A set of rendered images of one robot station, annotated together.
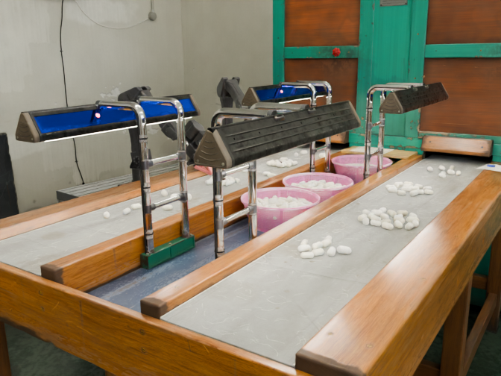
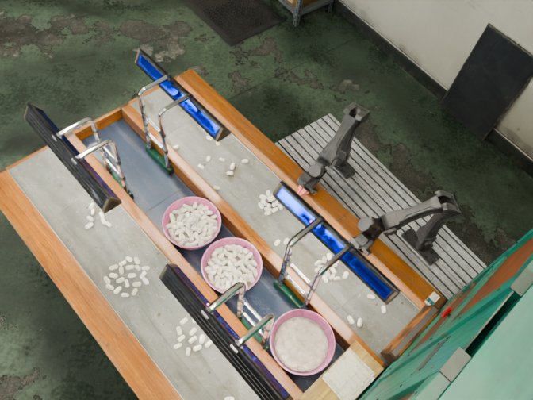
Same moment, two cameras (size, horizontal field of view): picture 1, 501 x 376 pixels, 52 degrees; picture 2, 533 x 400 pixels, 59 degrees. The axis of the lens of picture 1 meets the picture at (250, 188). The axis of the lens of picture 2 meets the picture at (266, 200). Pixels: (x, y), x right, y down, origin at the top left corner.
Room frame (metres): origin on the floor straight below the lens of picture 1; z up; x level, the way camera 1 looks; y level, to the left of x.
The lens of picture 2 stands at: (2.11, -1.08, 2.67)
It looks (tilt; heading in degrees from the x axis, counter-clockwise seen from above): 58 degrees down; 96
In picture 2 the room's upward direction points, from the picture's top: 9 degrees clockwise
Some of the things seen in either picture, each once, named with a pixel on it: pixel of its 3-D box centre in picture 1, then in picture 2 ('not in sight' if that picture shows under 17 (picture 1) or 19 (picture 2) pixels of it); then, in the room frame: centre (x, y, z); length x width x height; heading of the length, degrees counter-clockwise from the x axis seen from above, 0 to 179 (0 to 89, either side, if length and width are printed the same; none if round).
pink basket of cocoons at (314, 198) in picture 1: (279, 210); (192, 226); (1.68, -0.10, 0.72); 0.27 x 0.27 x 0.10
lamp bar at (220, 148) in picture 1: (293, 127); (69, 153); (1.18, -0.10, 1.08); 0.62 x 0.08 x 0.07; 146
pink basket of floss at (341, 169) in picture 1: (361, 170); (301, 344); (2.28, -0.50, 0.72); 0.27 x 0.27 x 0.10
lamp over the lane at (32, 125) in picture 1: (121, 113); (180, 91); (1.49, 0.37, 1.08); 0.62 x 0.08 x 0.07; 146
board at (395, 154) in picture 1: (379, 152); (342, 383); (2.46, -0.62, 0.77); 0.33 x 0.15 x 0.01; 56
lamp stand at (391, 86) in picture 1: (394, 141); (237, 331); (2.02, -0.57, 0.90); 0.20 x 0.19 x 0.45; 146
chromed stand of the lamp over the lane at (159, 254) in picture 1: (144, 177); (169, 125); (1.44, 0.30, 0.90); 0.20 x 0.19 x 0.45; 146
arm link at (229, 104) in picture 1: (227, 116); (436, 222); (2.74, 0.12, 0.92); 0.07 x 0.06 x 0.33; 114
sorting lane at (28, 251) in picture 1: (220, 187); (262, 201); (1.97, 0.12, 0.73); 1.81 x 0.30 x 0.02; 146
